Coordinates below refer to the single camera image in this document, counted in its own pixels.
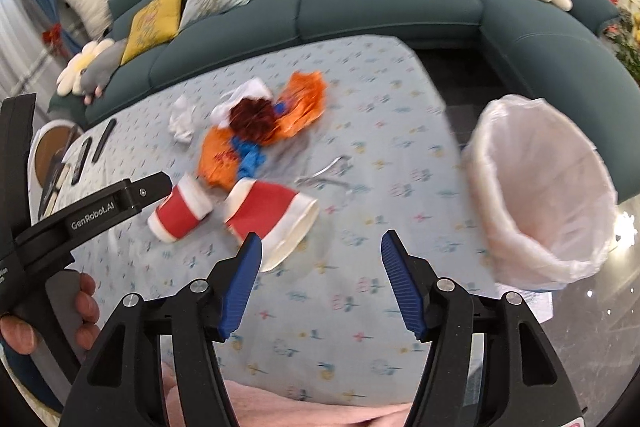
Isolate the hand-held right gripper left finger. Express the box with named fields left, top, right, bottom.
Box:
left=59, top=232, right=263, bottom=427

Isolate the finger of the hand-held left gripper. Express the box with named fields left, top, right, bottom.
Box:
left=119, top=172, right=173, bottom=212

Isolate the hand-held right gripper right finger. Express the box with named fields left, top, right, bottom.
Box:
left=381, top=229, right=586, bottom=427

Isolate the small red paper cup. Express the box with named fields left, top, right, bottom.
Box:
left=147, top=172, right=213, bottom=242

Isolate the large red paper cup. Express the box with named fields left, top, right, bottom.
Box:
left=222, top=177, right=321, bottom=270

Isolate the orange plastic bag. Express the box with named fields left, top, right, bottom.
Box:
left=274, top=69, right=329, bottom=140
left=197, top=127, right=246, bottom=188

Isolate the white bag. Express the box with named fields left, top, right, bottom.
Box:
left=460, top=94, right=621, bottom=292

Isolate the person's left hand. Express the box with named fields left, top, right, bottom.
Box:
left=0, top=273, right=101, bottom=356

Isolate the black remote control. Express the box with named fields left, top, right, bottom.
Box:
left=71, top=138, right=92, bottom=186
left=91, top=119, right=117, bottom=165

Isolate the crumpled white tissue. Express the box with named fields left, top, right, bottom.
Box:
left=167, top=96, right=198, bottom=144

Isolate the round wooden stool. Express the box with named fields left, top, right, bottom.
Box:
left=29, top=119, right=83, bottom=202

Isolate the blue crumpled plastic piece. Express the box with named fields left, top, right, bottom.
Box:
left=231, top=137, right=266, bottom=180

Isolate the small brown toy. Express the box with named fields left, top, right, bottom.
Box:
left=227, top=98, right=281, bottom=145

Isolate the grey plush toy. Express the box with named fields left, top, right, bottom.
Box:
left=80, top=39, right=128, bottom=104

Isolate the clear plastic wrap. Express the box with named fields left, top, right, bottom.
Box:
left=295, top=154, right=356, bottom=198

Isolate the white paper sheet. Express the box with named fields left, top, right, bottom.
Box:
left=522, top=289, right=555, bottom=323

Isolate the small yellow embroidered cushion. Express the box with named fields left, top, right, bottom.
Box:
left=120, top=0, right=186, bottom=66

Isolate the floral light blue tablecloth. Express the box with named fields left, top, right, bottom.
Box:
left=27, top=36, right=501, bottom=408

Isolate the red curtain tie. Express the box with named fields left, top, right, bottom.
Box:
left=42, top=23, right=66, bottom=55

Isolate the white sheer curtain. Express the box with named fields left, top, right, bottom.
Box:
left=0, top=0, right=56, bottom=98

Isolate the white sheep plush toy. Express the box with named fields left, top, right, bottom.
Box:
left=53, top=0, right=115, bottom=38

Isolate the teal fabric sofa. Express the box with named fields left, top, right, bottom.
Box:
left=47, top=0, right=640, bottom=128

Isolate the green potted plant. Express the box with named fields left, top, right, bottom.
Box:
left=602, top=2, right=640, bottom=80

